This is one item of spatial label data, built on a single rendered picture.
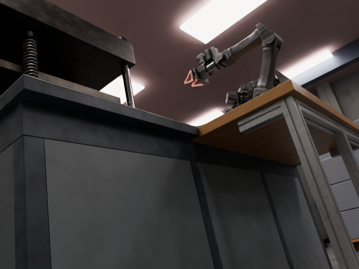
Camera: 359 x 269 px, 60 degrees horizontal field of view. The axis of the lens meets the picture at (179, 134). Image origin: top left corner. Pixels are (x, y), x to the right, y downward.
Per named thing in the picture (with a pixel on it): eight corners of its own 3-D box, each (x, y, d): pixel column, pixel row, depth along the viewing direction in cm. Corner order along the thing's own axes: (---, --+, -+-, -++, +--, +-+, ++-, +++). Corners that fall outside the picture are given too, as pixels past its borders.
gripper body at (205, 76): (191, 69, 163) (202, 61, 159) (203, 74, 171) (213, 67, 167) (194, 79, 161) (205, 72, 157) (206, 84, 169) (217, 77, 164)
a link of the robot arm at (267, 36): (214, 54, 156) (267, 16, 138) (224, 60, 162) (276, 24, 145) (220, 74, 151) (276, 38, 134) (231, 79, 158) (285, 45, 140)
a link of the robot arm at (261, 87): (251, 103, 139) (264, 32, 140) (258, 105, 144) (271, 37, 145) (264, 103, 135) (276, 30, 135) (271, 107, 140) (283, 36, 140)
